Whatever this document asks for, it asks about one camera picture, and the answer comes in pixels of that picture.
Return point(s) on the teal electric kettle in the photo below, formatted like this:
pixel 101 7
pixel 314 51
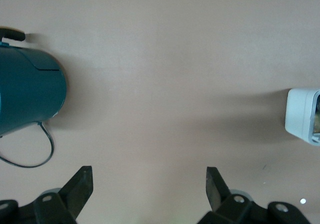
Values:
pixel 30 91

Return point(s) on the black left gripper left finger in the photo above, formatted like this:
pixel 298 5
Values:
pixel 75 191

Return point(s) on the white plastic desktop trash bin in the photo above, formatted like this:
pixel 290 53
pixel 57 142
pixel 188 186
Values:
pixel 298 114

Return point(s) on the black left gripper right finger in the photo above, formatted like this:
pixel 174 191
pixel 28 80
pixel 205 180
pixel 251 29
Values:
pixel 217 194

